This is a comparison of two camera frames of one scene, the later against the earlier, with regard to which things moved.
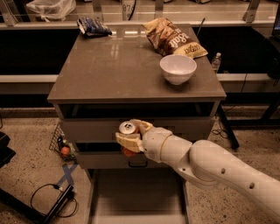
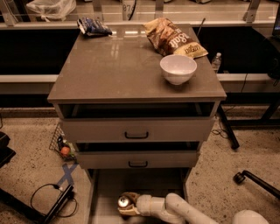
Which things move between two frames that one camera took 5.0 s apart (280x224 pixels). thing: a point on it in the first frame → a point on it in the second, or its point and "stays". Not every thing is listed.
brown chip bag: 168,40 stays
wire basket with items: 67,149 stays
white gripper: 153,142 → 143,205
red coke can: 128,127 → 122,201
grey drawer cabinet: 101,81 stays
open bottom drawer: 137,196 stays
